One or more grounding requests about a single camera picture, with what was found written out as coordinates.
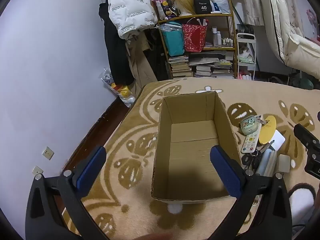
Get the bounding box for plastic bag of toys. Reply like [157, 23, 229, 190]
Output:
[101, 67, 137, 108]

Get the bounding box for white rectangular device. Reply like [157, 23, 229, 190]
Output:
[255, 149, 278, 177]

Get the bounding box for cardboard box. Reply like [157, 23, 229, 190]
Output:
[150, 91, 243, 203]

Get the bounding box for white printed puffer jacket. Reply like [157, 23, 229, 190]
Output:
[108, 0, 158, 40]

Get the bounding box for blonde wig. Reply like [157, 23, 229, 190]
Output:
[174, 0, 197, 15]

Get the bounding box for small beige box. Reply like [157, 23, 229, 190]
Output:
[277, 154, 291, 173]

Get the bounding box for row of small bottles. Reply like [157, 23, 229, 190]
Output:
[212, 26, 237, 48]

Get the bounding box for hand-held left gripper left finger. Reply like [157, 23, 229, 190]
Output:
[25, 145, 107, 240]

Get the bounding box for key bunch with cartoon charm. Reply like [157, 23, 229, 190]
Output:
[241, 150, 262, 171]

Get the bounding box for beige hanging pants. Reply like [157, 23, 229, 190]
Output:
[126, 32, 158, 93]

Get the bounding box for white remote control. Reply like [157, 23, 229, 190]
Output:
[241, 127, 262, 154]

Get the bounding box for wall socket with slots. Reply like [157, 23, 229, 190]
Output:
[42, 147, 55, 160]

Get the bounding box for white plug charger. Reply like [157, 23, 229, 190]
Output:
[269, 129, 285, 150]

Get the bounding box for green cloth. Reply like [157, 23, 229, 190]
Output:
[296, 74, 314, 90]

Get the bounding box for dark wooden bed frame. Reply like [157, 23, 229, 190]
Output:
[60, 96, 130, 175]

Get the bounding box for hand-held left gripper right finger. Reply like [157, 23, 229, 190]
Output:
[209, 145, 293, 240]

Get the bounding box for red patterned gift bag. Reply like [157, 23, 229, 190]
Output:
[182, 17, 208, 53]

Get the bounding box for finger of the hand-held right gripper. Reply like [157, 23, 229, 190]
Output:
[294, 124, 320, 153]

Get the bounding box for pale green earbuds case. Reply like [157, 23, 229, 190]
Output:
[240, 115, 263, 136]

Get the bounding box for wooden shelf rack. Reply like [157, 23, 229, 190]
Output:
[157, 0, 238, 79]

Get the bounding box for black printed box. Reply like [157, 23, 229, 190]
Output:
[194, 0, 213, 14]

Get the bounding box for black and pink packet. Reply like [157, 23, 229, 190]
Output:
[151, 0, 180, 20]

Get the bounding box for white duvet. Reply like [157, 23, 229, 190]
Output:
[260, 0, 320, 79]

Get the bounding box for tall stack of books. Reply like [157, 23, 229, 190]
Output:
[168, 55, 193, 78]

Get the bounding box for white trolley cart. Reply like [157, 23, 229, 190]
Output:
[236, 33, 257, 80]

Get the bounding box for white and brown plush slipper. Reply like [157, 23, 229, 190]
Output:
[287, 182, 316, 227]

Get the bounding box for black hanging garment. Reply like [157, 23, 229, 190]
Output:
[99, 2, 135, 85]

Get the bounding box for teal bag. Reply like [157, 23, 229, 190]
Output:
[160, 22, 185, 57]

